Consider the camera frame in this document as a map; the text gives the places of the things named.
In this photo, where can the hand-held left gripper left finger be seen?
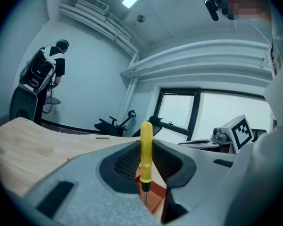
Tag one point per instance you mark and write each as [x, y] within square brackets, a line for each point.
[89, 196]

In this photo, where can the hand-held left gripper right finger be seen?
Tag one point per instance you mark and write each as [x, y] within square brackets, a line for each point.
[191, 185]

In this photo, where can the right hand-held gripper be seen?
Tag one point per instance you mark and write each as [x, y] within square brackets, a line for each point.
[240, 133]

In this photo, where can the orange box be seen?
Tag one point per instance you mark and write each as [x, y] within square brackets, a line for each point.
[156, 192]

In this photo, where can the person's white shirt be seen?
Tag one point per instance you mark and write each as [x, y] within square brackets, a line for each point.
[268, 173]

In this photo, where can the black framed window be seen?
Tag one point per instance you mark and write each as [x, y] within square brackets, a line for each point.
[195, 112]

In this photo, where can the small round side table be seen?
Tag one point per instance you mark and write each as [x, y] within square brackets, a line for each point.
[53, 101]

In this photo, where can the white vertical pipe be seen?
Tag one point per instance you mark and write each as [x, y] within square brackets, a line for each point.
[129, 95]

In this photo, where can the round ceiling smoke detector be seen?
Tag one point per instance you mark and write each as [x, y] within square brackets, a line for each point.
[140, 18]

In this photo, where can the white ceiling pipe bundle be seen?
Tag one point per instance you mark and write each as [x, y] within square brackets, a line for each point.
[103, 25]

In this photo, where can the white ceiling air vent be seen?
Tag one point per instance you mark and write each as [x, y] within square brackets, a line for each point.
[92, 2]

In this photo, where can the white horizontal wall ducts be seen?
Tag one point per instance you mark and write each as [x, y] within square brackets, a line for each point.
[198, 60]

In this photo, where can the black head-worn camera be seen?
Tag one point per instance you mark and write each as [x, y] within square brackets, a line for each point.
[212, 8]

